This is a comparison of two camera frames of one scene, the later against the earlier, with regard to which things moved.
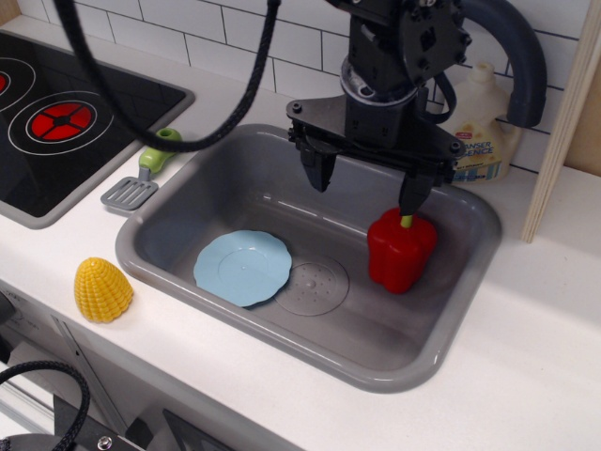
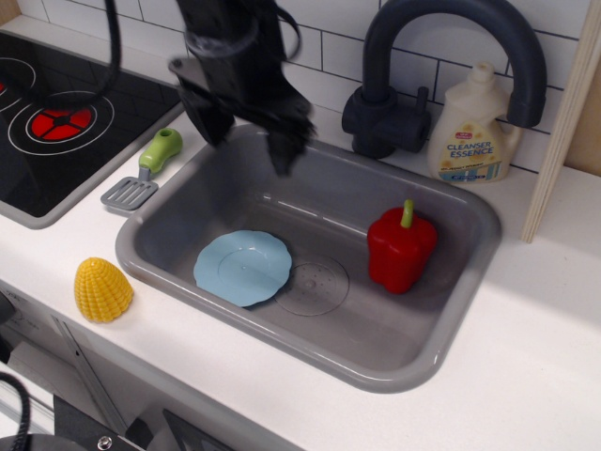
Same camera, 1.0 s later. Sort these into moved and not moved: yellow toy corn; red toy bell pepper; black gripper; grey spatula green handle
Moved: black gripper
Not moved: yellow toy corn; grey spatula green handle; red toy bell pepper
